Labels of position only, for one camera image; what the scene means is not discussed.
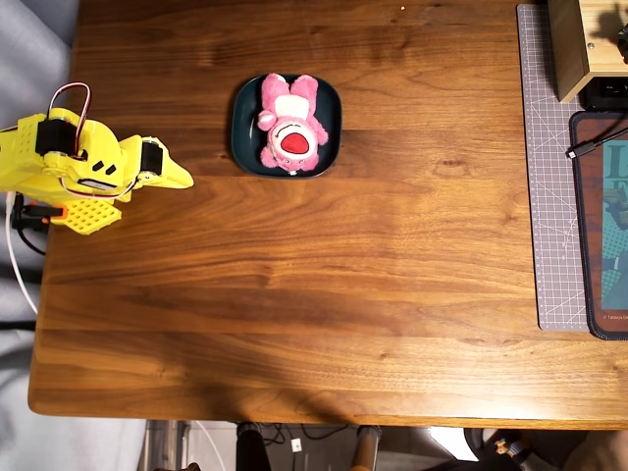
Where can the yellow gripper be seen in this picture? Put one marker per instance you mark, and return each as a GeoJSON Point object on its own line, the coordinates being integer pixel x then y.
{"type": "Point", "coordinates": [153, 158]}

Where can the pink strawberry bear plush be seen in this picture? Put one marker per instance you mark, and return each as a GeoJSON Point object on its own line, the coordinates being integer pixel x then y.
{"type": "Point", "coordinates": [292, 127]}

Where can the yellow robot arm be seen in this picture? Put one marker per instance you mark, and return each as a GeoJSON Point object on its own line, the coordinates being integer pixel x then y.
{"type": "Point", "coordinates": [24, 167]}

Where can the yellow perforated robot base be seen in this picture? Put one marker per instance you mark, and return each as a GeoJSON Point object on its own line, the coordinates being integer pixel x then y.
{"type": "Point", "coordinates": [90, 216]}

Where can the dark teal square plate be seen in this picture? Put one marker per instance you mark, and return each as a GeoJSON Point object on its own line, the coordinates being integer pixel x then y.
{"type": "Point", "coordinates": [241, 122]}

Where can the orange table clamp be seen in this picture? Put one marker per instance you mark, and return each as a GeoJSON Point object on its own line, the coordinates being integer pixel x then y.
{"type": "Point", "coordinates": [56, 212]}

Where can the metal rack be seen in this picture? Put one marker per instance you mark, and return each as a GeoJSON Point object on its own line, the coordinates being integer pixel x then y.
{"type": "Point", "coordinates": [167, 446]}

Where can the small white plug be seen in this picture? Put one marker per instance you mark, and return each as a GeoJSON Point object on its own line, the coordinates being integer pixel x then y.
{"type": "Point", "coordinates": [296, 444]}

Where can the grey cutting mat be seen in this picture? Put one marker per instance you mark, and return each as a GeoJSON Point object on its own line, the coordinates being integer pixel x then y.
{"type": "Point", "coordinates": [549, 196]}

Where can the light wooden box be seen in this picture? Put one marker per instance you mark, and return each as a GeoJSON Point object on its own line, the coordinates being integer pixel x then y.
{"type": "Point", "coordinates": [569, 44]}

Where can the black printed mouse pad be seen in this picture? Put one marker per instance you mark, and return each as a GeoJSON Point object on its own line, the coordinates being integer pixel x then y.
{"type": "Point", "coordinates": [589, 245]}

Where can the dark patterned object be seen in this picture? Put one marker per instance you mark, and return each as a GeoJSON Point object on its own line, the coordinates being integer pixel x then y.
{"type": "Point", "coordinates": [507, 447]}

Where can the black electronic device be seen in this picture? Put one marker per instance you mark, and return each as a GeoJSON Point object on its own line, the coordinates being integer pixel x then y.
{"type": "Point", "coordinates": [608, 93]}

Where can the dark blurry object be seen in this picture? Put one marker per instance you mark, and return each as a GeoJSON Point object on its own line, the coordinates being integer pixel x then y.
{"type": "Point", "coordinates": [623, 44]}

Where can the black post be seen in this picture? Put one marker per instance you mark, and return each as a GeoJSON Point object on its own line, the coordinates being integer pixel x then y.
{"type": "Point", "coordinates": [250, 446]}

